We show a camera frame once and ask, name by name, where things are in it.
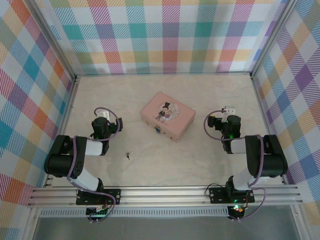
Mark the pink tin box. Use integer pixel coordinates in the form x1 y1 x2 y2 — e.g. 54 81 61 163
139 91 197 144

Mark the small circuit board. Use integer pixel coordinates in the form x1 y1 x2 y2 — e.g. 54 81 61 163
229 204 245 214
85 206 111 216

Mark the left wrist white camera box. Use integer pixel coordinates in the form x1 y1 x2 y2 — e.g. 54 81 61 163
96 109 111 120

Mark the aluminium side frame rail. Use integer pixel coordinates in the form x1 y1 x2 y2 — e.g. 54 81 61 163
251 75 288 186
42 76 81 188

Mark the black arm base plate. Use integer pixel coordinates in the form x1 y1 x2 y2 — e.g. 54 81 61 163
75 188 122 207
208 186 256 204

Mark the purple cable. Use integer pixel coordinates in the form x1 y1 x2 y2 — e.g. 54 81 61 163
203 109 267 223
66 106 121 224

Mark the wide aluminium base rail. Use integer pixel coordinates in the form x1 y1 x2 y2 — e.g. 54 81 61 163
26 184 304 209

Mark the grey slotted cable duct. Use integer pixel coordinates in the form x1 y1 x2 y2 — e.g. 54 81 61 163
39 208 230 218

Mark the aluminium upright frame post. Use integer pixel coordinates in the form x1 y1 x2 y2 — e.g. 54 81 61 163
27 0 77 80
249 0 300 78

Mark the aluminium lower frame bar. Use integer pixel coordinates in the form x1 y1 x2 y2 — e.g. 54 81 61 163
23 207 41 240
289 204 307 240

